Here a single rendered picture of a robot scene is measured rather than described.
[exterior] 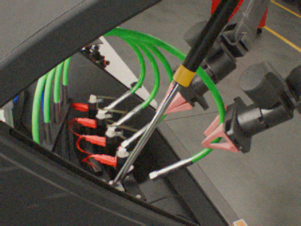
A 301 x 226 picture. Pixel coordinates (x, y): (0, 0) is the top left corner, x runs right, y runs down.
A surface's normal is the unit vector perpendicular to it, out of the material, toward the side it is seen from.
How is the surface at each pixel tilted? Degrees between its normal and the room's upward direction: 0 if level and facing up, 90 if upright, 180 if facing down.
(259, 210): 0
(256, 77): 49
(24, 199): 90
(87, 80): 90
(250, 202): 0
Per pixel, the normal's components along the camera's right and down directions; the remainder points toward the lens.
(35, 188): 0.40, 0.52
